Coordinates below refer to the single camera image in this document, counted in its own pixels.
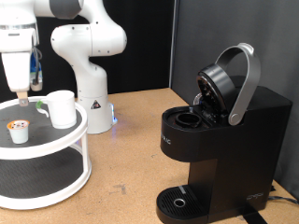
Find braided power cable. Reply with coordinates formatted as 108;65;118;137
267;195;299;205

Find black tape strip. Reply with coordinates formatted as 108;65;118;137
239;211;269;224

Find white two-tier turntable shelf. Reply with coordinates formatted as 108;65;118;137
0;95;93;211

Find black Keurig drip tray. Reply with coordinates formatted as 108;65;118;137
155;184;213;224

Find white mug with green-marked handle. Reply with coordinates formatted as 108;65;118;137
35;90;78;130

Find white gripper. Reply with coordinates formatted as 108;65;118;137
1;50;34;107

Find white coffee pod orange lid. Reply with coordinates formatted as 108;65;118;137
7;119;31;145

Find black Keurig coffee machine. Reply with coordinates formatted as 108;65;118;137
155;42;293;224

